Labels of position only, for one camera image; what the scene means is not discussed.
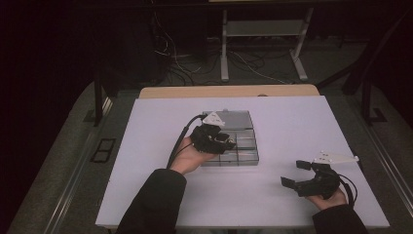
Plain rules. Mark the clear plastic compartment box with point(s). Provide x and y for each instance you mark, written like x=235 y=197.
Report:
x=245 y=139

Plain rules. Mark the white table mat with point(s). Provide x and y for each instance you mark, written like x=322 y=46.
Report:
x=156 y=123

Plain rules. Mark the aluminium floor rail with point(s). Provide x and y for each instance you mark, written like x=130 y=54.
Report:
x=69 y=188
x=388 y=159

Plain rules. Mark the grey metal stand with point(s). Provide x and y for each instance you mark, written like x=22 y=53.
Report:
x=263 y=27

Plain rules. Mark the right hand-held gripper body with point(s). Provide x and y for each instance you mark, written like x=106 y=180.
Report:
x=323 y=183

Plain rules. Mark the black metal post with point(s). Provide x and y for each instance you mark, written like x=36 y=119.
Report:
x=97 y=97
x=367 y=97

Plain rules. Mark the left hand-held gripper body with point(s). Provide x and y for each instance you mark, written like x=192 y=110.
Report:
x=207 y=139

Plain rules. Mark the person's right hand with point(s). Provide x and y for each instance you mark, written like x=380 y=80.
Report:
x=328 y=201

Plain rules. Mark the wooden table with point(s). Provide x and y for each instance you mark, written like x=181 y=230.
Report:
x=201 y=91

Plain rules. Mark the person's left hand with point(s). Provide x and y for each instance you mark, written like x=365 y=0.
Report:
x=190 y=159

